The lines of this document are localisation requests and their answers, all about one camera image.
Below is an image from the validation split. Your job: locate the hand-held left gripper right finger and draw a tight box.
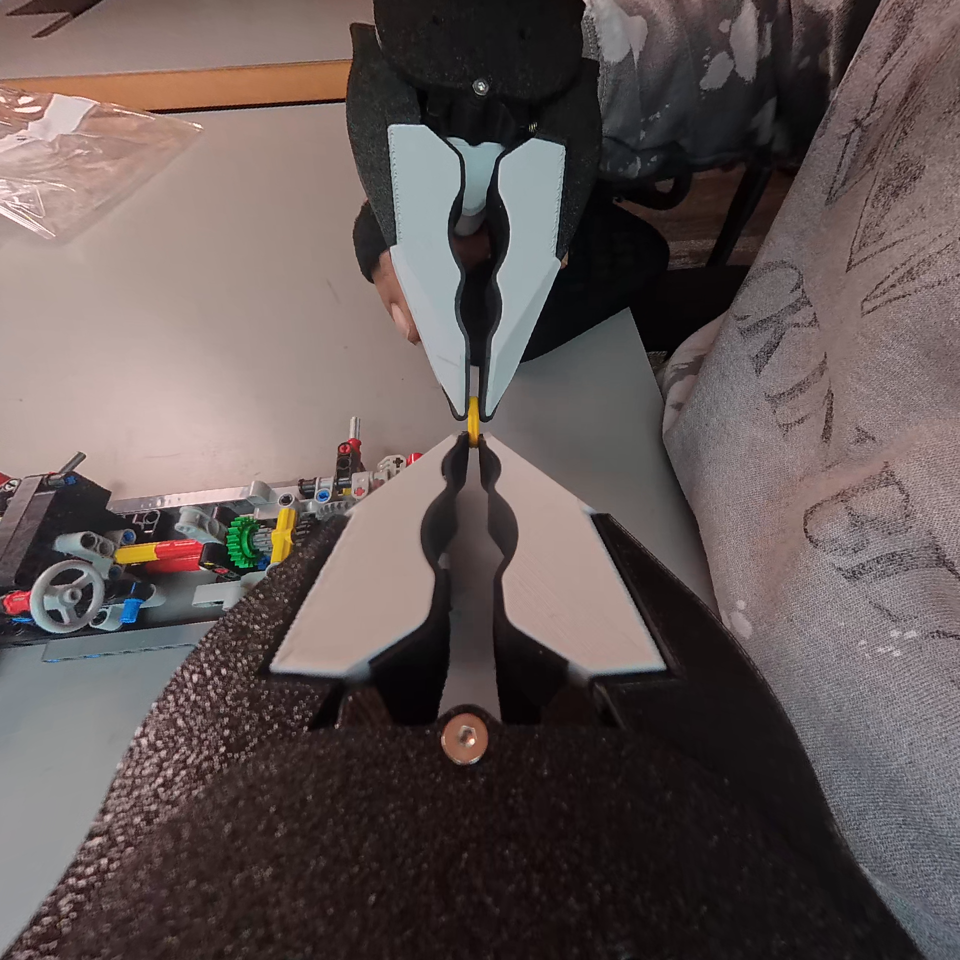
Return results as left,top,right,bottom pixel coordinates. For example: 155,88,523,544
478,437,669,727

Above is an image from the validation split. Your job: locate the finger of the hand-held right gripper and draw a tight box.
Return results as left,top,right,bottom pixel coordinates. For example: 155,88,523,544
478,141,569,421
387,124,474,421

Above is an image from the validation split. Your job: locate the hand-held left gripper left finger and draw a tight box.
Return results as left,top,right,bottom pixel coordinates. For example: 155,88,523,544
268,433,472,727

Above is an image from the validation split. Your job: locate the toy brick car chassis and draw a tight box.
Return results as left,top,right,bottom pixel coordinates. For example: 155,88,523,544
0,416,425,663

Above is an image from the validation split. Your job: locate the grey desk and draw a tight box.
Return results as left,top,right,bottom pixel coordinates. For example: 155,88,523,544
0,101,721,927

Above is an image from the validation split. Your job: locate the person's right hand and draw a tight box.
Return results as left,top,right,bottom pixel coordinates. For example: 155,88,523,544
352,204,425,348

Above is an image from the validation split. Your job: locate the wooden board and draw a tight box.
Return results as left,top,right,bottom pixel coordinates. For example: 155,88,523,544
0,58,354,115

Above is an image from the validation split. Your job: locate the clear plastic bag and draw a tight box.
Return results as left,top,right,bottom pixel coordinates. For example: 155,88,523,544
0,82,205,243

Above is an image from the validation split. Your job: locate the black chair frame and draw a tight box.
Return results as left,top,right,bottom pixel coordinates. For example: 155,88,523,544
611,146,777,273

